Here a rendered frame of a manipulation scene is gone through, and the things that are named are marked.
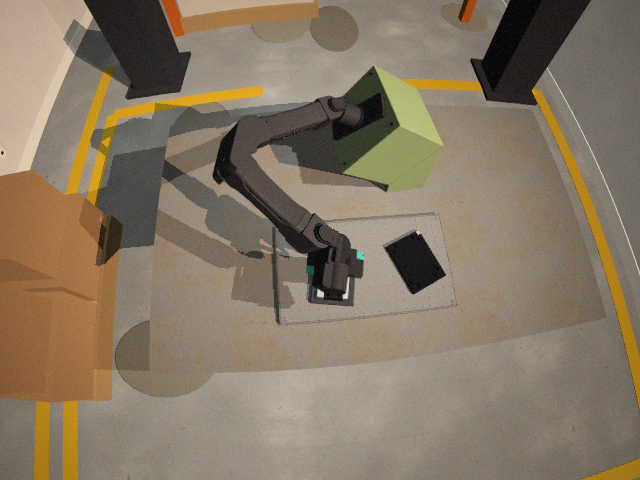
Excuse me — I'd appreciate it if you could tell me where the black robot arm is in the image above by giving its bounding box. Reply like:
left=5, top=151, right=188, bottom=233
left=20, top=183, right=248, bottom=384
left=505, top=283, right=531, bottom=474
left=212, top=93, right=386, bottom=302

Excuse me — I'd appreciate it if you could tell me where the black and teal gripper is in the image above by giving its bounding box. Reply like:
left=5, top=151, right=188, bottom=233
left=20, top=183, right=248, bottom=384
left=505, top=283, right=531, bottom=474
left=306, top=249, right=364, bottom=278

